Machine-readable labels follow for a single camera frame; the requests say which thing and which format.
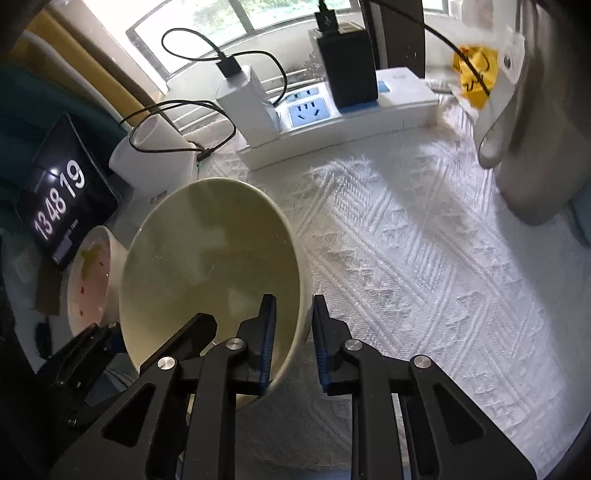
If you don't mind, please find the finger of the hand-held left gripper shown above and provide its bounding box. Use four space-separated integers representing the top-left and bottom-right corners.
44 322 127 393

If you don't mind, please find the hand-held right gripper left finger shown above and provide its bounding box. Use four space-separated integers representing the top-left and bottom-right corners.
48 294 278 480

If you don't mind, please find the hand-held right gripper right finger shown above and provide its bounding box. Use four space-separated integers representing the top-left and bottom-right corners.
312 294 539 480

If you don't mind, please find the white strawberry print bowl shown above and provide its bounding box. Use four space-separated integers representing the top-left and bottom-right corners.
66 225 129 337

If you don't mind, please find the cream bowl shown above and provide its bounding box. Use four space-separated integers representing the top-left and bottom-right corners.
119 178 315 409

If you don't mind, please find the brown cardboard box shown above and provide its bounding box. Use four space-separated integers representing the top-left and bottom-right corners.
34 263 70 317

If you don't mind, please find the black tablet showing clock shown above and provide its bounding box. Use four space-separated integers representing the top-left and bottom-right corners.
16 113 118 271

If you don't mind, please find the white desk lamp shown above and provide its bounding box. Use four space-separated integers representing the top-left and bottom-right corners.
109 113 200 204

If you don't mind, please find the white power strip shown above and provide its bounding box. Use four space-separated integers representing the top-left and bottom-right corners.
235 67 439 169

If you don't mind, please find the white charger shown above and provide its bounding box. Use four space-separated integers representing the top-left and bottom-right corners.
215 65 282 144

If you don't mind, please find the teal curtain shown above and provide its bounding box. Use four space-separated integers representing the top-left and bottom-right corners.
0 62 130 222

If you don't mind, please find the black charger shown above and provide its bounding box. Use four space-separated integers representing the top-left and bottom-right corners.
308 25 379 109

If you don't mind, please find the steel tumbler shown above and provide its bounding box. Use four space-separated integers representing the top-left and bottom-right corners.
478 0 591 227

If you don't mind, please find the mustard yellow curtain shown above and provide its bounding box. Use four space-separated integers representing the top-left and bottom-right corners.
18 9 155 121

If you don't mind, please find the yellow packet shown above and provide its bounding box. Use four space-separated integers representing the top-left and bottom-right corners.
450 44 502 112

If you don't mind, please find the dark window frame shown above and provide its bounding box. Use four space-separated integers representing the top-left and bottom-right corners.
360 0 426 79

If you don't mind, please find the black lamp cable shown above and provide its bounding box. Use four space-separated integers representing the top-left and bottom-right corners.
119 28 291 160

